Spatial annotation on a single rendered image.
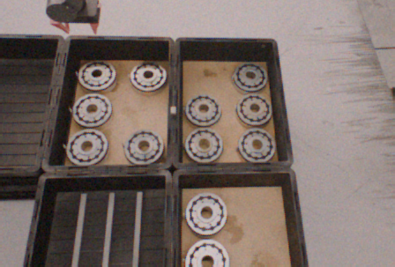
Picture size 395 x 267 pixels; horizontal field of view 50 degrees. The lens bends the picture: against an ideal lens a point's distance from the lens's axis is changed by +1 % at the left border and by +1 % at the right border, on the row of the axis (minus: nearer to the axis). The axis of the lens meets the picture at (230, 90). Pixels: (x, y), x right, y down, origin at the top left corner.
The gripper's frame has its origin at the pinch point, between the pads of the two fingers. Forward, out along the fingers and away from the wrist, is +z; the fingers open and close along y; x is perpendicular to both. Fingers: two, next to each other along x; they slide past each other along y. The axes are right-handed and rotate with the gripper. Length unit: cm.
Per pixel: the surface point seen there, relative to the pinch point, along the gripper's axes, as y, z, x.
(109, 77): 3.7, 20.4, -0.8
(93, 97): 0.0, 20.3, -7.2
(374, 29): 139, 105, 89
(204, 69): 30.8, 23.1, 4.3
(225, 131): 36.2, 23.1, -16.8
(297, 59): 65, 36, 17
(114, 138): 6.0, 23.2, -18.4
